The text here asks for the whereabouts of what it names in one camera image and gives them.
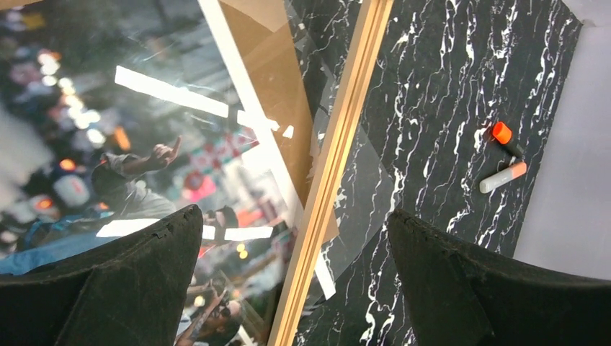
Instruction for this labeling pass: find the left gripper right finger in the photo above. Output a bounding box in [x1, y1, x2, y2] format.
[387, 209, 610, 345]

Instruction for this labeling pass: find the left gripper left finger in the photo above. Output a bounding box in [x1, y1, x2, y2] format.
[1, 205, 203, 345]

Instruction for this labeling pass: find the printed colour photo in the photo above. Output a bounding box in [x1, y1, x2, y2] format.
[1, 1, 297, 345]

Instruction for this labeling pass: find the brown cardboard backing board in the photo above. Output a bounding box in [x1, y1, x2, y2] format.
[219, 1, 321, 226]

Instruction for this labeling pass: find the wooden picture frame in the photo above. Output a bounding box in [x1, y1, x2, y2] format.
[268, 1, 393, 345]

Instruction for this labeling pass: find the grey marker salmon cap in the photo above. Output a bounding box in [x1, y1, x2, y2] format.
[479, 161, 527, 194]

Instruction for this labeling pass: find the black marker orange cap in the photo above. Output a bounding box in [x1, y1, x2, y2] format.
[491, 121, 524, 159]

